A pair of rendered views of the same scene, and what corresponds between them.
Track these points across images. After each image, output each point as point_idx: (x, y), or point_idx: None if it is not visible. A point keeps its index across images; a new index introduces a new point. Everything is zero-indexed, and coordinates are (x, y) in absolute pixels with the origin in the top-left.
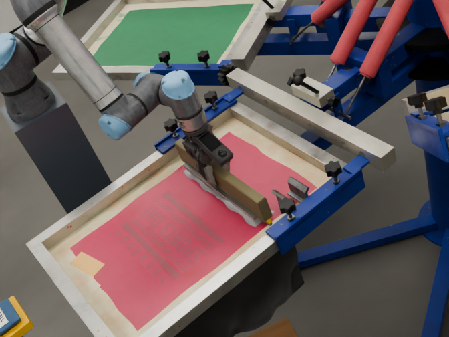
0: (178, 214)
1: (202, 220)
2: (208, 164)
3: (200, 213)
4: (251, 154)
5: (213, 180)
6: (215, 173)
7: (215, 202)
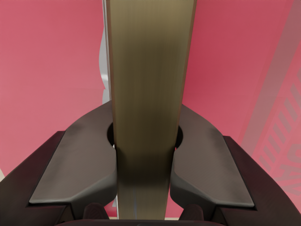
0: (275, 128)
1: (271, 54)
2: (175, 200)
3: (250, 84)
4: (8, 134)
5: (187, 118)
6: (177, 127)
7: (195, 78)
